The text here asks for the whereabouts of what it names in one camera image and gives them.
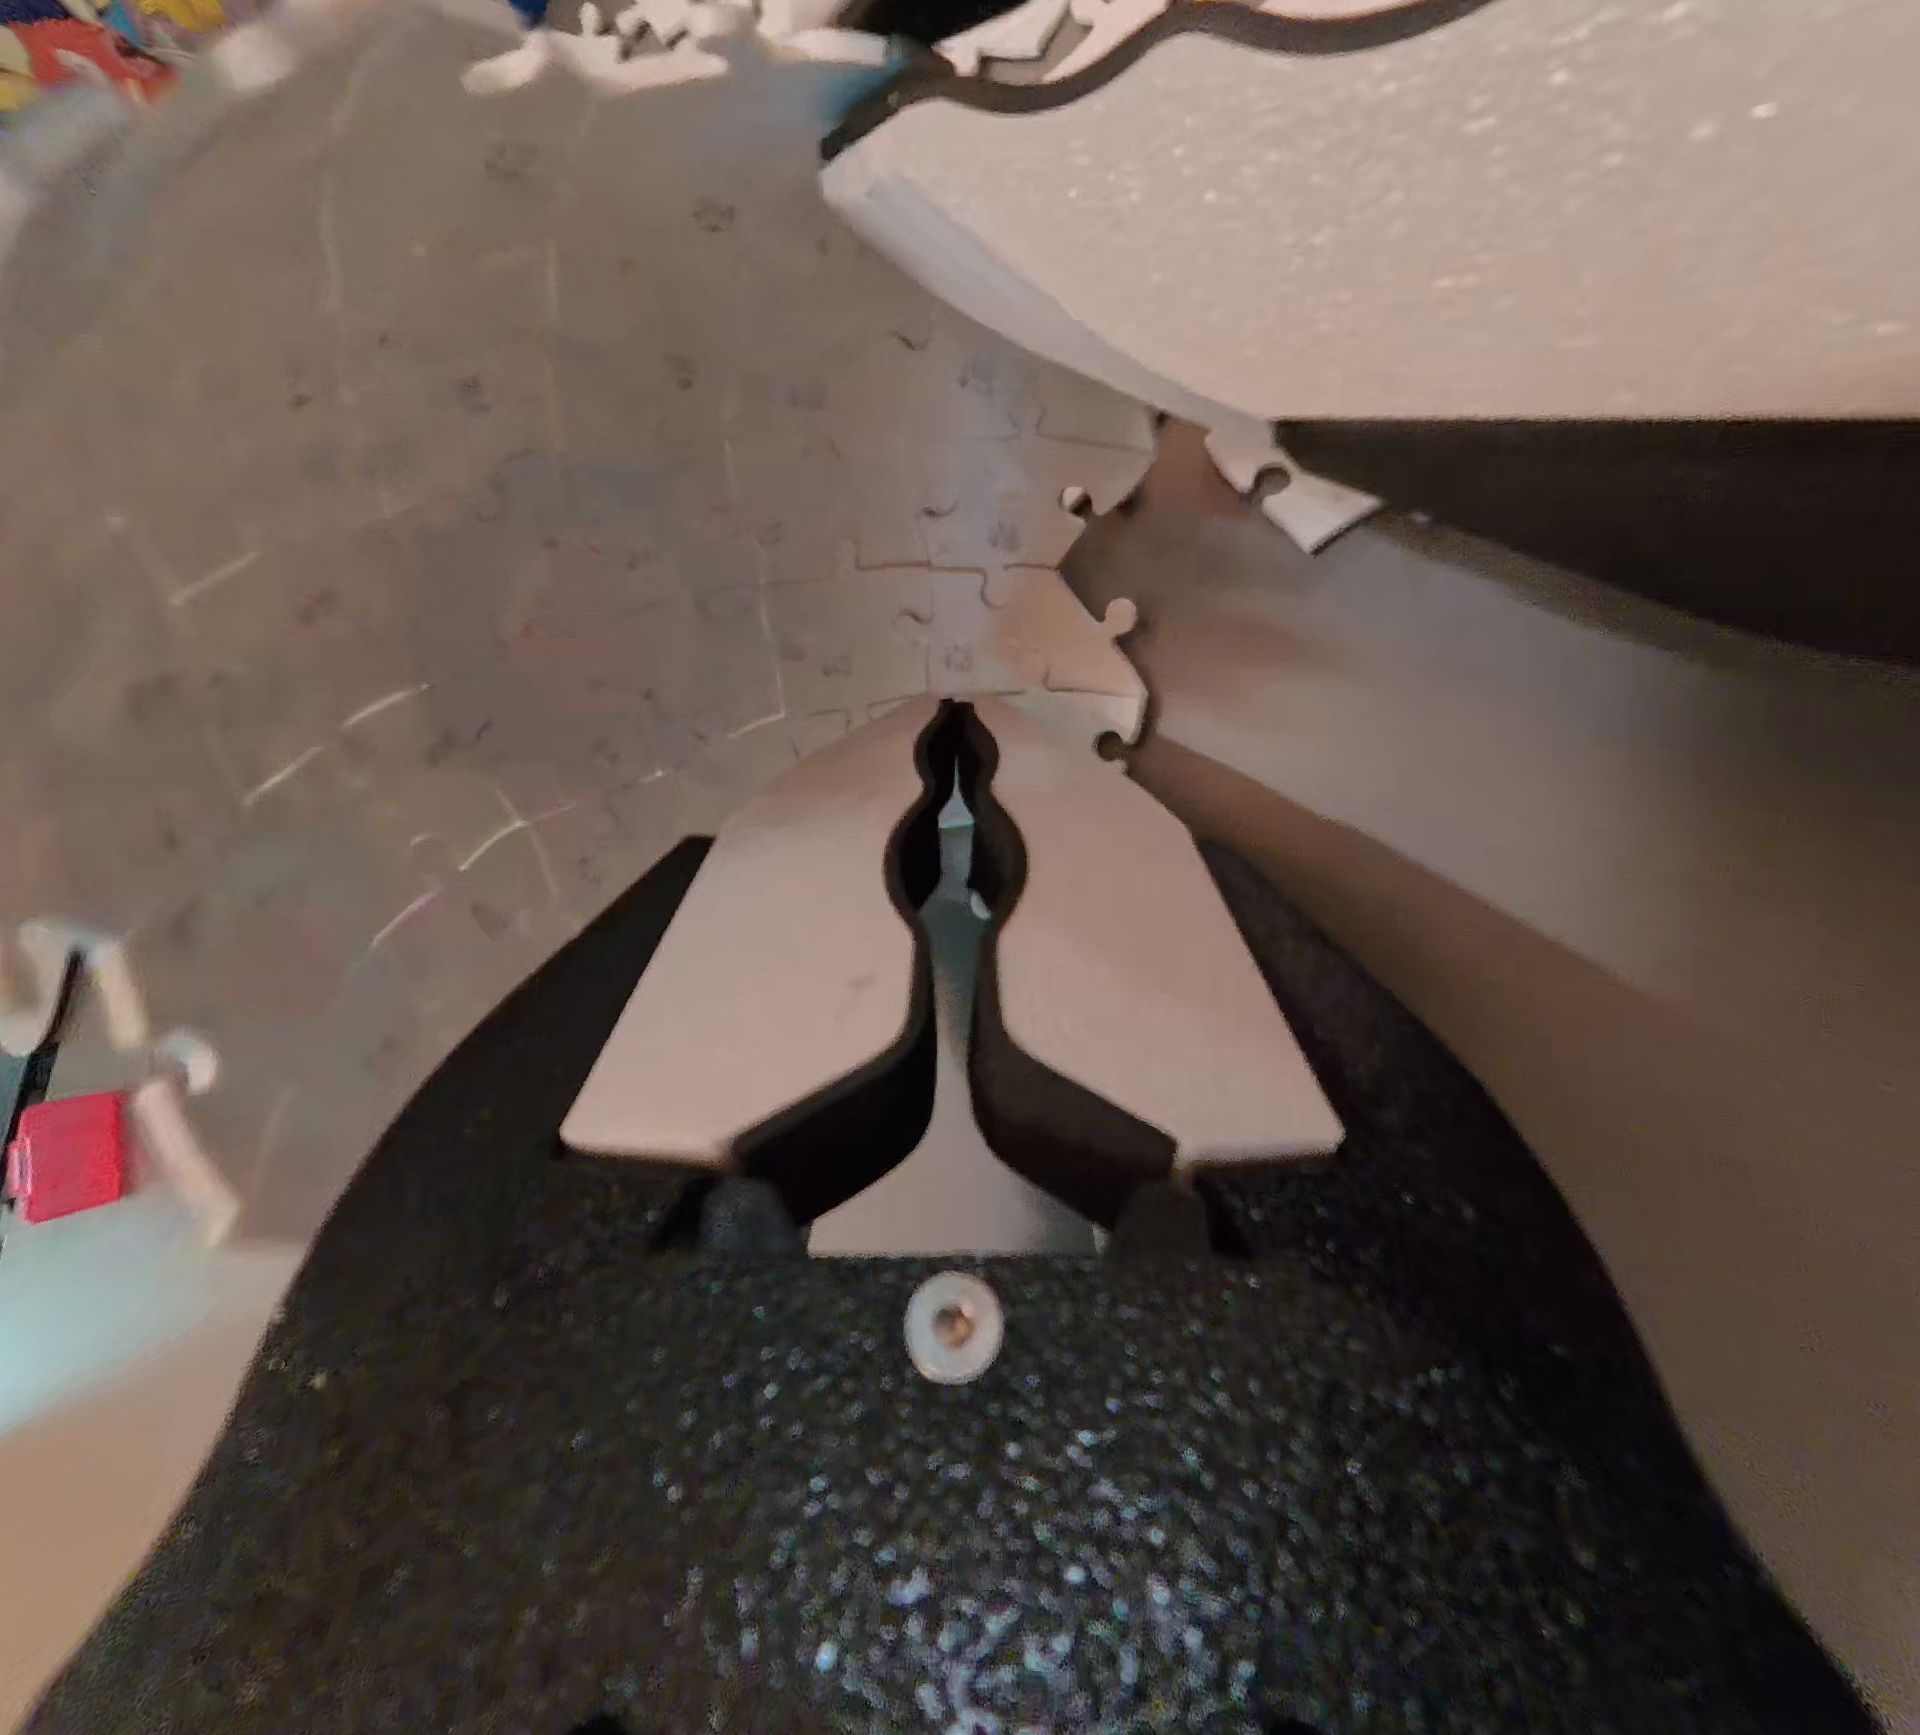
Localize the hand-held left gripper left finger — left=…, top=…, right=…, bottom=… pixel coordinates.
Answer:
left=559, top=700, right=956, bottom=1220

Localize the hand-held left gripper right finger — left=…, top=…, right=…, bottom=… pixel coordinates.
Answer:
left=966, top=704, right=1344, bottom=1228

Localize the white puzzle piece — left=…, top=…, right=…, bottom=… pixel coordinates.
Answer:
left=456, top=23, right=903, bottom=107
left=1207, top=422, right=1382, bottom=556

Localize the partly built puzzle ball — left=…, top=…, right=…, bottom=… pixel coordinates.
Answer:
left=0, top=0, right=1164, bottom=1242

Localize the small red plastic block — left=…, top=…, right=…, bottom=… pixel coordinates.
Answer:
left=6, top=1090, right=138, bottom=1228

